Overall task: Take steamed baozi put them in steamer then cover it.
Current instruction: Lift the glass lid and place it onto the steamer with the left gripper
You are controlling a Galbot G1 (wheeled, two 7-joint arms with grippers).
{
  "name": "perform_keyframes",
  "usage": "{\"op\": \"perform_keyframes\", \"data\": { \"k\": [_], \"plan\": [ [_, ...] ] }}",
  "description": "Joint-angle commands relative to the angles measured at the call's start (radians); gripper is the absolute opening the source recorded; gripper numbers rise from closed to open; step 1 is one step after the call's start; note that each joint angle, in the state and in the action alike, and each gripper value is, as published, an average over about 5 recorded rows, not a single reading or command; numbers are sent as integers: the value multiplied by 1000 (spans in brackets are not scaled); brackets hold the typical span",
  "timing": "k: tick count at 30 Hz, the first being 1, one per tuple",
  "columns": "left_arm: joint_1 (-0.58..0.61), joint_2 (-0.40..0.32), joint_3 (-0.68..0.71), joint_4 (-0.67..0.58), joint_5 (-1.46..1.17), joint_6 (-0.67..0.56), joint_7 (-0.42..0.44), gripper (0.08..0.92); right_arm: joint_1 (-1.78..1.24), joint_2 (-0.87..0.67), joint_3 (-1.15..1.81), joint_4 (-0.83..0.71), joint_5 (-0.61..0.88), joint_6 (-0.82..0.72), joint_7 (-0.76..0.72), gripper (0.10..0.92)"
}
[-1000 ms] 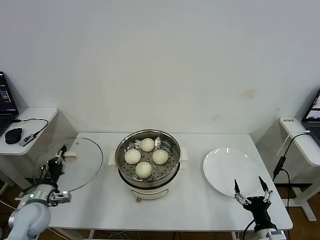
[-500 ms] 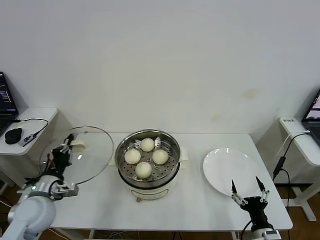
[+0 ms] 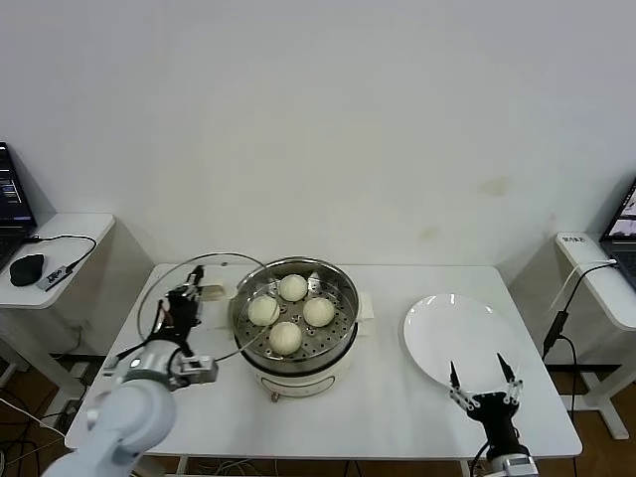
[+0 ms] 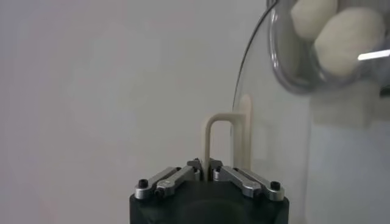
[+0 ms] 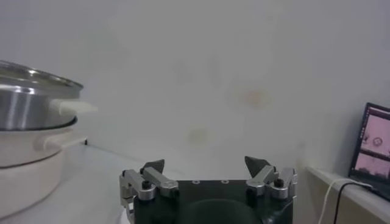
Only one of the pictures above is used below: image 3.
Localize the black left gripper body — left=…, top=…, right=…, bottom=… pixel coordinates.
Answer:
left=162, top=289, right=207, bottom=350

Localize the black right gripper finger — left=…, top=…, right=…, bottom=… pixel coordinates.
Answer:
left=448, top=361, right=481, bottom=412
left=496, top=352, right=525, bottom=407

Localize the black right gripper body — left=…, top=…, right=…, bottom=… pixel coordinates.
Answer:
left=469, top=392, right=523, bottom=454

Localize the glass lid with cream handle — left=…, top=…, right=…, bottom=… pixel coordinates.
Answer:
left=137, top=251, right=284, bottom=369

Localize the white steamed baozi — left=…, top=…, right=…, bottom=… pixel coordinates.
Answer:
left=246, top=296, right=281, bottom=328
left=301, top=296, right=337, bottom=328
left=277, top=274, right=308, bottom=302
left=267, top=321, right=303, bottom=356

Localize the perforated stainless steel steamer basket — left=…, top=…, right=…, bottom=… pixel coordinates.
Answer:
left=228, top=256, right=359, bottom=372

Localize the white round plate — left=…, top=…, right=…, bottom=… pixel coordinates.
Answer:
left=401, top=293, right=522, bottom=395

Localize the white side desk with mouse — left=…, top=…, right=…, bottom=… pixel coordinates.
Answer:
left=0, top=213, right=154, bottom=398

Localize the grey USB hub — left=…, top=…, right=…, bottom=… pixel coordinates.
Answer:
left=39, top=265, right=71, bottom=293

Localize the cream electric cooker pot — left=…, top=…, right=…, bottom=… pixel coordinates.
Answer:
left=212, top=290, right=375, bottom=404

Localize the black computer mouse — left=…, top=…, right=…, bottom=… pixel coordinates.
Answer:
left=9, top=252, right=46, bottom=287

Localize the grey laptop with bright screen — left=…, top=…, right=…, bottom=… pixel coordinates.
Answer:
left=597, top=171, right=636, bottom=289

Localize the black laptop with dark screen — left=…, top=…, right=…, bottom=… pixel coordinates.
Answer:
left=0, top=141, right=39, bottom=269

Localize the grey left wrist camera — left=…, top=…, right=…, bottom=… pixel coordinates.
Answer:
left=176, top=355, right=220, bottom=387

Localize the black cable with adapter block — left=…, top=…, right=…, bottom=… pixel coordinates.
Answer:
left=540, top=262, right=620, bottom=416

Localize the thin black hub cable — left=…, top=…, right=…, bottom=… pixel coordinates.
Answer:
left=22, top=235, right=98, bottom=274

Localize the white laptop cable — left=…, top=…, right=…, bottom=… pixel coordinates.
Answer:
left=549, top=257, right=617, bottom=313

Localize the white floor cable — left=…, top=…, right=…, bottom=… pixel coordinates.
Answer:
left=0, top=399, right=66, bottom=441

